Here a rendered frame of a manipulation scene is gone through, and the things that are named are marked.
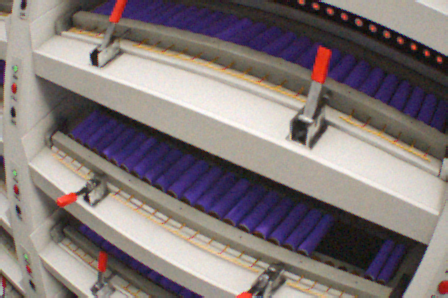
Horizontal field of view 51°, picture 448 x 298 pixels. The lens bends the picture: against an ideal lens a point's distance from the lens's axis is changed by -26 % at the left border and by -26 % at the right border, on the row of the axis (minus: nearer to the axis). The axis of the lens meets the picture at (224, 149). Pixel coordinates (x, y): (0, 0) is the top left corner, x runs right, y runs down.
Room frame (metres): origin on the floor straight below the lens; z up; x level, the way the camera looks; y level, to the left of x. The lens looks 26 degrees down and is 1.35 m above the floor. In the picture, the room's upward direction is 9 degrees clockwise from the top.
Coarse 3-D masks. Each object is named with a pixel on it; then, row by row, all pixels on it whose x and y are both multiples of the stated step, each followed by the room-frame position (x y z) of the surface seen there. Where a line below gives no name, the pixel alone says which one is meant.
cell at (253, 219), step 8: (272, 192) 0.64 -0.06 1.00; (264, 200) 0.62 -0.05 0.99; (272, 200) 0.62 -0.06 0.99; (280, 200) 0.63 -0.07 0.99; (256, 208) 0.61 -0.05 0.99; (264, 208) 0.61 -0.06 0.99; (272, 208) 0.62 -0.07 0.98; (248, 216) 0.60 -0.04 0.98; (256, 216) 0.60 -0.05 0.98; (264, 216) 0.61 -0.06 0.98; (240, 224) 0.59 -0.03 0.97; (248, 224) 0.59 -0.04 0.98; (256, 224) 0.59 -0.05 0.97
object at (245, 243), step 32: (96, 160) 0.68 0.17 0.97; (128, 192) 0.64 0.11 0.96; (160, 192) 0.63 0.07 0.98; (160, 224) 0.59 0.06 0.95; (192, 224) 0.59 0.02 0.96; (224, 224) 0.58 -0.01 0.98; (224, 256) 0.55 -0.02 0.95; (256, 256) 0.54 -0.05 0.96; (288, 256) 0.53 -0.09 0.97; (352, 288) 0.47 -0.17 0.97; (384, 288) 0.46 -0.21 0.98
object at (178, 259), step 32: (64, 128) 0.76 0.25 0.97; (32, 160) 0.71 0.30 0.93; (64, 160) 0.71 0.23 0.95; (64, 192) 0.64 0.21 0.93; (96, 224) 0.62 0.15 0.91; (128, 224) 0.60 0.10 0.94; (352, 224) 0.60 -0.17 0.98; (160, 256) 0.55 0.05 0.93; (192, 256) 0.55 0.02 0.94; (320, 256) 0.55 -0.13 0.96; (416, 256) 0.53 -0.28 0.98; (192, 288) 0.54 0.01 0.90; (224, 288) 0.51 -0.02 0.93; (288, 288) 0.50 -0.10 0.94
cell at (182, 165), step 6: (186, 156) 0.69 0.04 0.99; (192, 156) 0.70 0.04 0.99; (180, 162) 0.68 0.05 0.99; (186, 162) 0.69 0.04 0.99; (192, 162) 0.69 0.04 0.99; (174, 168) 0.67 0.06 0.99; (180, 168) 0.68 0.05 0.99; (186, 168) 0.68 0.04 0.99; (168, 174) 0.66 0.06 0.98; (174, 174) 0.67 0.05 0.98; (180, 174) 0.67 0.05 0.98; (162, 180) 0.65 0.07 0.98; (168, 180) 0.66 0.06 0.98; (174, 180) 0.66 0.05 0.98; (162, 186) 0.65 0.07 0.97; (168, 186) 0.65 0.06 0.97
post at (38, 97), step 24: (48, 0) 0.72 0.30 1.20; (24, 24) 0.72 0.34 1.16; (24, 48) 0.71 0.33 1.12; (24, 72) 0.71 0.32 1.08; (24, 96) 0.70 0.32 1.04; (48, 96) 0.74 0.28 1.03; (24, 120) 0.70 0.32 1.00; (24, 168) 0.70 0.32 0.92; (24, 192) 0.71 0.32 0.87; (48, 216) 0.74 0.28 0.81; (24, 240) 0.72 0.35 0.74; (48, 288) 0.71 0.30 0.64
